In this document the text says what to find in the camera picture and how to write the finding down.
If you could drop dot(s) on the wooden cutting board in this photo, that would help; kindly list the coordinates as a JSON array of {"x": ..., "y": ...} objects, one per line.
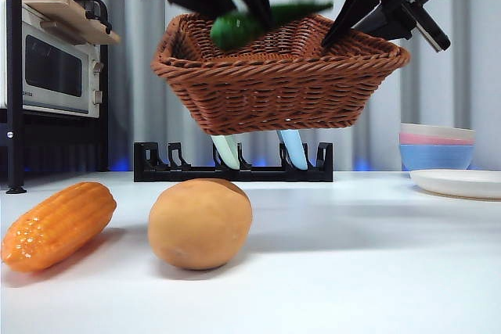
[{"x": 70, "y": 17}]

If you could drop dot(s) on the blue bowl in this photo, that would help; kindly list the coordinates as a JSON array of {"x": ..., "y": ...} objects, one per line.
[{"x": 434, "y": 156}]

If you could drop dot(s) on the tan toy potato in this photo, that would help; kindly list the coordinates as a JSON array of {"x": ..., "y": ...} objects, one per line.
[{"x": 199, "y": 224}]

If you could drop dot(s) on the pale blue plate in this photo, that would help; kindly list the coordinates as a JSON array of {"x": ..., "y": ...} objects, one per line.
[{"x": 293, "y": 150}]

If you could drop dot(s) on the grey curtain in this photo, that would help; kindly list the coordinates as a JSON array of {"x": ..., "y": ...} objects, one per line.
[{"x": 450, "y": 95}]

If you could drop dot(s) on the black dish rack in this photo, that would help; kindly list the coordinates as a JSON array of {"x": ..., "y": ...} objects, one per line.
[{"x": 176, "y": 175}]

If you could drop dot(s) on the black metal shelf frame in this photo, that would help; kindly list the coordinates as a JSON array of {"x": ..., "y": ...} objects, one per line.
[{"x": 13, "y": 76}]

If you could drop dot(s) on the pale green plate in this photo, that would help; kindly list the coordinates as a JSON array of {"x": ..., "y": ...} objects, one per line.
[{"x": 227, "y": 150}]

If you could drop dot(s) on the white flat plate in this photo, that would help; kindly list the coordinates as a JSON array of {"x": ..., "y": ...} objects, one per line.
[{"x": 458, "y": 183}]

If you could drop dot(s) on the pink bowl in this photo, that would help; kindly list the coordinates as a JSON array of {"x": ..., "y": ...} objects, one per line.
[{"x": 430, "y": 141}]

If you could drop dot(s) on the green toy cucumber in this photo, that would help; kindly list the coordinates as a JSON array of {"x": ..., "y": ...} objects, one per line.
[{"x": 235, "y": 31}]

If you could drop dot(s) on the cream bowl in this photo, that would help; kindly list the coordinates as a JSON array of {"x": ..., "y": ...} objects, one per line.
[{"x": 434, "y": 130}]

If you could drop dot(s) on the brown wicker basket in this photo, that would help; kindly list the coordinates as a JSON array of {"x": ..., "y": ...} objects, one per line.
[{"x": 282, "y": 91}]

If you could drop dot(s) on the white microwave oven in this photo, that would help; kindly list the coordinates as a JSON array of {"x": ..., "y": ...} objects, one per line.
[{"x": 51, "y": 68}]

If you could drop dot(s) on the orange toy corn cob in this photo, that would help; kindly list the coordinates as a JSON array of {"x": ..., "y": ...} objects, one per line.
[{"x": 58, "y": 224}]

